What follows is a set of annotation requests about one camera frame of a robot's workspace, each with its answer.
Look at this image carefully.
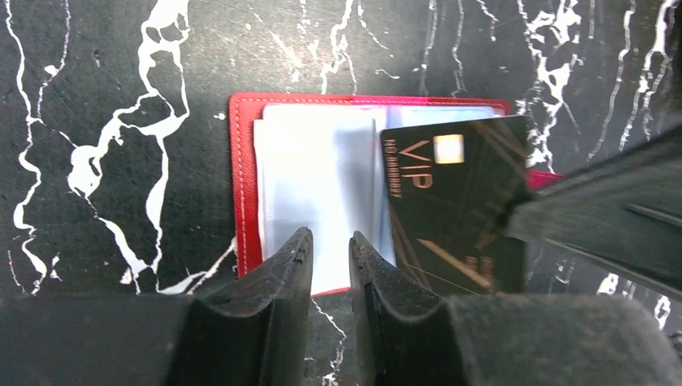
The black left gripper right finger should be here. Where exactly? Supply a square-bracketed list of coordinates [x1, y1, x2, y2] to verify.
[348, 232, 681, 385]

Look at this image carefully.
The red leather card holder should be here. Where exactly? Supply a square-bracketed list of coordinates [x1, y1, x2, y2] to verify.
[229, 92, 556, 295]

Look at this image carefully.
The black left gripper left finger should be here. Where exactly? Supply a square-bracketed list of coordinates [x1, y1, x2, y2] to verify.
[1, 227, 314, 385]

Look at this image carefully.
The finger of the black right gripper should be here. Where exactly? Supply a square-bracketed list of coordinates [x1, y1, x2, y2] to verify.
[503, 127, 681, 300]

